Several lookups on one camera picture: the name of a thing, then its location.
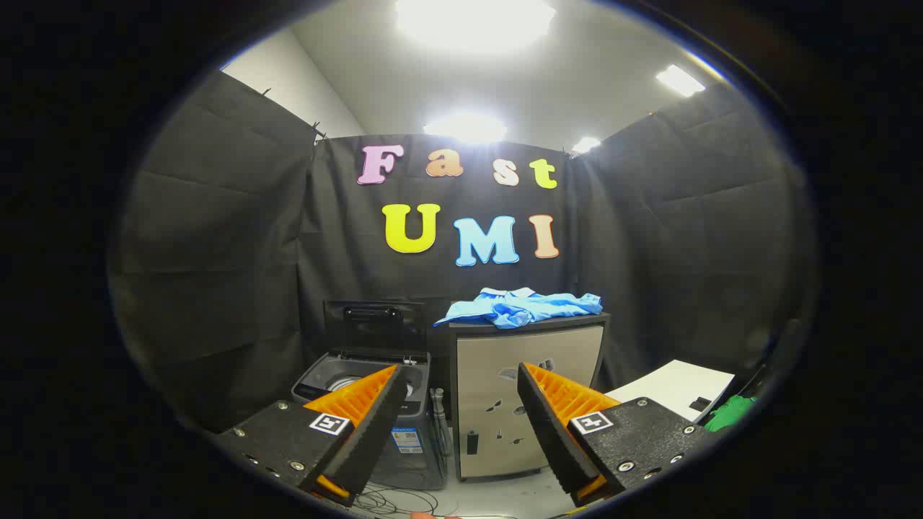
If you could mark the light blue polo shirt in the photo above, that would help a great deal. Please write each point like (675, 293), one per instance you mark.
(519, 306)

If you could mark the white board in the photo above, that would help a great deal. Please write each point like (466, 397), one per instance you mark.
(678, 382)

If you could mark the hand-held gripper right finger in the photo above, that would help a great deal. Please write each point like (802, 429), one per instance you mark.
(551, 432)

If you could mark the ceiling light panel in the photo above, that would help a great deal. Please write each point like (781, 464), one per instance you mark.
(679, 80)
(585, 145)
(465, 128)
(476, 21)

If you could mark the grey cabinet with beige door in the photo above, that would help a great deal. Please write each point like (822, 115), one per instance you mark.
(490, 375)

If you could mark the dark washing machine lid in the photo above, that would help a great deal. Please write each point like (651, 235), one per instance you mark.
(375, 331)

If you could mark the grey washing machine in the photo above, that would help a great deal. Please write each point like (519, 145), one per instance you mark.
(418, 461)

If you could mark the green object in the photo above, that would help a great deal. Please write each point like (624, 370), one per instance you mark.
(730, 414)

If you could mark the black backdrop cloth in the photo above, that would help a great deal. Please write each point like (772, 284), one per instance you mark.
(238, 252)

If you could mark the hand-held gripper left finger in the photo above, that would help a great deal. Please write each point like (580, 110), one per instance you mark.
(378, 432)

